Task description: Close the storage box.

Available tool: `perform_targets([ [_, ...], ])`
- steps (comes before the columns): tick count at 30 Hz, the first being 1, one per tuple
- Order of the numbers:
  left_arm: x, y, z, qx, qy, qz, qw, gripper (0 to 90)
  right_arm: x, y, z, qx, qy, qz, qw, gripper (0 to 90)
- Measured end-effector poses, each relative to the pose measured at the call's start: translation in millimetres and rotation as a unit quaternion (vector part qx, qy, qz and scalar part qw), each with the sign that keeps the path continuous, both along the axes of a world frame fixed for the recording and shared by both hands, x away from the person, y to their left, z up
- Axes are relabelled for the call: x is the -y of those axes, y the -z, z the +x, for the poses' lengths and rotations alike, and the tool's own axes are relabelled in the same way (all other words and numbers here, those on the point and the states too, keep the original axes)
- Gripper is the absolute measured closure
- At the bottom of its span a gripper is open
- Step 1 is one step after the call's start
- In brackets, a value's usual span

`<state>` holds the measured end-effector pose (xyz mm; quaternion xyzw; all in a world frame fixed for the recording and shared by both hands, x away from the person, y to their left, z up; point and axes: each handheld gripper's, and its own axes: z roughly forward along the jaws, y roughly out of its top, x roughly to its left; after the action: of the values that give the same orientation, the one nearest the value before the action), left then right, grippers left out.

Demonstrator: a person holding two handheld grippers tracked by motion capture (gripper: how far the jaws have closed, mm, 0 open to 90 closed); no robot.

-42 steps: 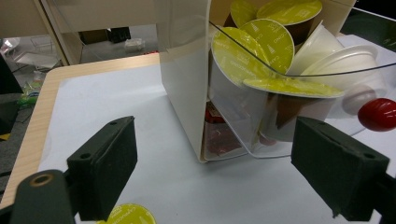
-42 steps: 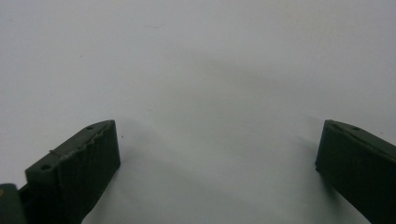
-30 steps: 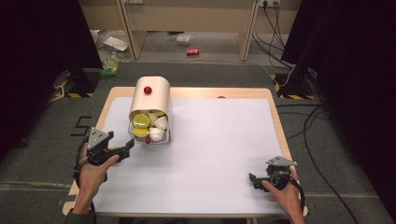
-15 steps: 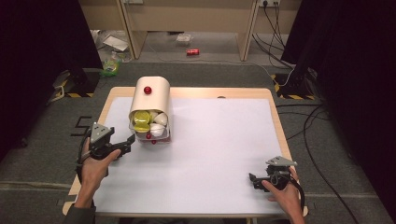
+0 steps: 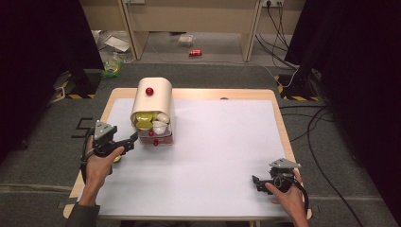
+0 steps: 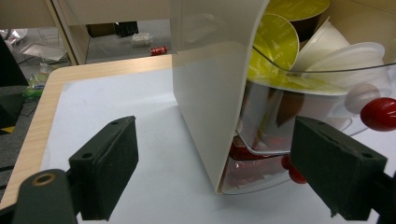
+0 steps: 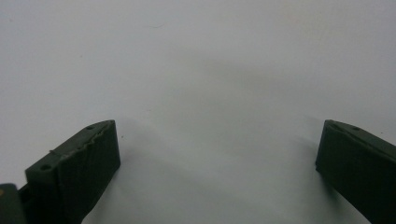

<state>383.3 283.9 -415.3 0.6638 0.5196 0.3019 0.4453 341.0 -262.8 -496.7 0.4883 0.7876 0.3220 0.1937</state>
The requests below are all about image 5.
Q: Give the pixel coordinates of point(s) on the white wall socket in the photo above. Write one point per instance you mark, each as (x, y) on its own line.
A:
(273, 3)

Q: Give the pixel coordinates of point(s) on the black stand base striped tape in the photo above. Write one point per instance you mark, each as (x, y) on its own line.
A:
(298, 86)
(80, 83)

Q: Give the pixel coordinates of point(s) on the person's right hand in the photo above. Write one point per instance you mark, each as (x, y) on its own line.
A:
(291, 201)

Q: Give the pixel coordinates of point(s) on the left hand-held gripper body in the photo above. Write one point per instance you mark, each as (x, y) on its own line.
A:
(104, 135)

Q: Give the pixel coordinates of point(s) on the green packet on floor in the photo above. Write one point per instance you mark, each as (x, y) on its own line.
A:
(112, 67)

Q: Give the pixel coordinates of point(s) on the red drink can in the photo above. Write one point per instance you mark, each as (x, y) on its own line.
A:
(195, 52)

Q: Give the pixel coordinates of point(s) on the clear plastic container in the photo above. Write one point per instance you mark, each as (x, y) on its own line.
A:
(186, 39)

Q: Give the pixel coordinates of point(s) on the white cup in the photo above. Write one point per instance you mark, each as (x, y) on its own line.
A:
(163, 117)
(159, 127)

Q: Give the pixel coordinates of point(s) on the yellow-green cup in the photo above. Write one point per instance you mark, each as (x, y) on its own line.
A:
(144, 125)
(143, 117)

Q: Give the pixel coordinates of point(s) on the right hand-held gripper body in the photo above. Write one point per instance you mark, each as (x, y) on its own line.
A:
(282, 176)

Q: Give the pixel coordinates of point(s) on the black curtain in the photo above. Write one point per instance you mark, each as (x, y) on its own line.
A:
(38, 63)
(356, 78)

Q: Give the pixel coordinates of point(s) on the person's left hand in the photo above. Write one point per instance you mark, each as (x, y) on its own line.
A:
(97, 170)

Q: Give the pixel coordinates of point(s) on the beige wooden desk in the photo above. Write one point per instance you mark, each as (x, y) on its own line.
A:
(195, 15)

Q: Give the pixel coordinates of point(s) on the white table mat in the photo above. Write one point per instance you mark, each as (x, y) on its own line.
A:
(214, 157)

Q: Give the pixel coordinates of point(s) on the small yellow round object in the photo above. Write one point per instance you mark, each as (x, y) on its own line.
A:
(118, 159)

